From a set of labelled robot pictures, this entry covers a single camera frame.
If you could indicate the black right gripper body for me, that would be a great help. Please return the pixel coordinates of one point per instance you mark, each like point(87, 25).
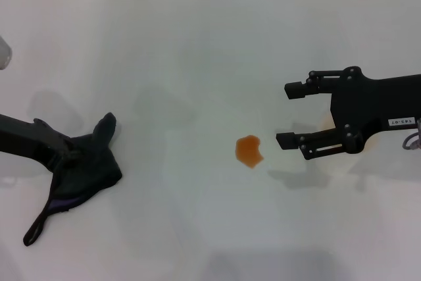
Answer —
point(368, 101)

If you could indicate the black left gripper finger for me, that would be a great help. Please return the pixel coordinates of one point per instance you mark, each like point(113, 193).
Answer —
point(70, 161)
point(60, 136)

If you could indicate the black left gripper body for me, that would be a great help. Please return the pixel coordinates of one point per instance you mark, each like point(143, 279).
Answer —
point(26, 139)

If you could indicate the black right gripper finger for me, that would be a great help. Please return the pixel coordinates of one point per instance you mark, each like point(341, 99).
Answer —
point(287, 141)
point(295, 91)

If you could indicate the dark blue rag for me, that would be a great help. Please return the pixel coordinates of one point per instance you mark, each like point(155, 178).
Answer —
point(92, 169)

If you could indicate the white paper cup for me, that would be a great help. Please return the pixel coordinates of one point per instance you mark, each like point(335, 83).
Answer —
point(326, 123)

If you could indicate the orange-brown liquid stain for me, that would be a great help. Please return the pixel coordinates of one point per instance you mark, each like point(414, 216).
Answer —
point(248, 151)

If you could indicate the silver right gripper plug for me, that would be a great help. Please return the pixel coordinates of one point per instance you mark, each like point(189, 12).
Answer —
point(418, 131)

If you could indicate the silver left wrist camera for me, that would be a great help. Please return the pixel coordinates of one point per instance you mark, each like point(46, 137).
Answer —
point(5, 54)

